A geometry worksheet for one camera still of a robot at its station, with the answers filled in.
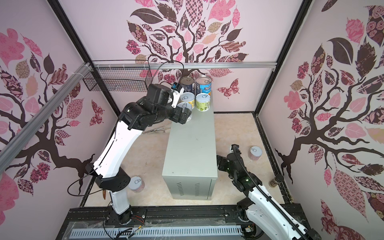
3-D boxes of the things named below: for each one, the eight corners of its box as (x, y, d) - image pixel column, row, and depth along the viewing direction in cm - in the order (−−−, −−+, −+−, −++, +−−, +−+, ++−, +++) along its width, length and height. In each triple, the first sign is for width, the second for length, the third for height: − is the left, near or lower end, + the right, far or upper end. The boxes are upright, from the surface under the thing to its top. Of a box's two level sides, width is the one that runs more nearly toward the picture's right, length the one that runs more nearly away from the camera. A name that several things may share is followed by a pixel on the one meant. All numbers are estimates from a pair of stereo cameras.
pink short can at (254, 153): (249, 160, 95) (251, 156, 90) (246, 150, 100) (249, 146, 95) (261, 160, 95) (264, 156, 90) (257, 150, 100) (260, 146, 95)
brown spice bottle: (268, 187, 85) (276, 180, 77) (266, 181, 87) (273, 174, 79) (276, 187, 85) (284, 180, 77) (274, 181, 87) (282, 174, 79)
